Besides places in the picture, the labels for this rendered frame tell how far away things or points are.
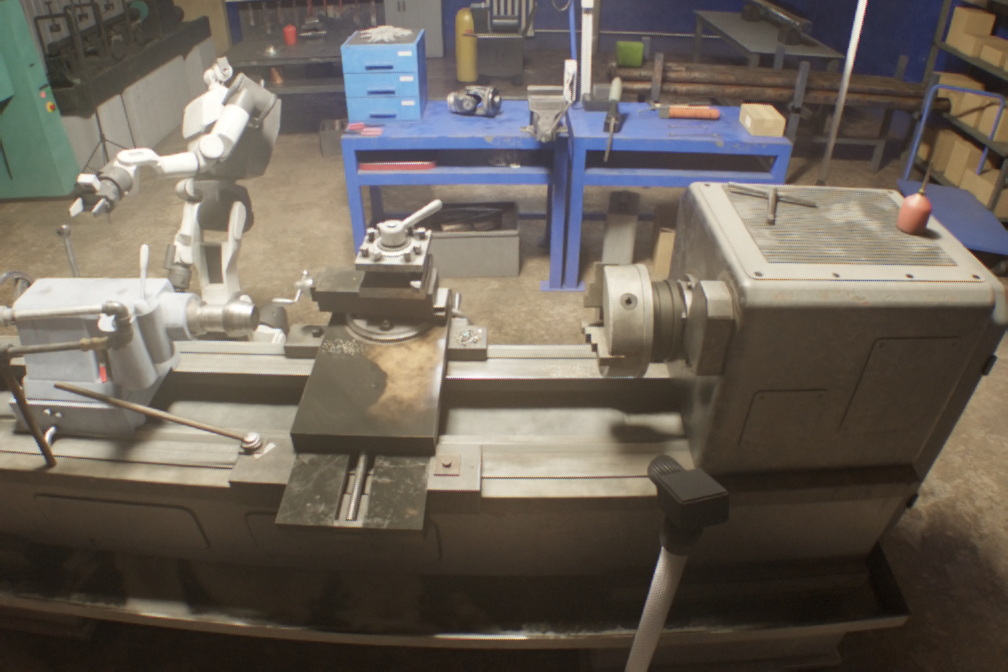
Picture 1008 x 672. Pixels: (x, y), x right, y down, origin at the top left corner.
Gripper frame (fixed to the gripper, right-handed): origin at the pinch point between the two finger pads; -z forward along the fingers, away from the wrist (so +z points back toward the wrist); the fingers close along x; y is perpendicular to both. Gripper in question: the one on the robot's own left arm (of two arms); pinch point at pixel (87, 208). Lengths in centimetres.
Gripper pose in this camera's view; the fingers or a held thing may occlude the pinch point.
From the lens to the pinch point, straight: 193.0
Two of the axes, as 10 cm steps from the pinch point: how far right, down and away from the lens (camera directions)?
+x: -9.9, -0.9, -0.5
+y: 1.0, -8.2, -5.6
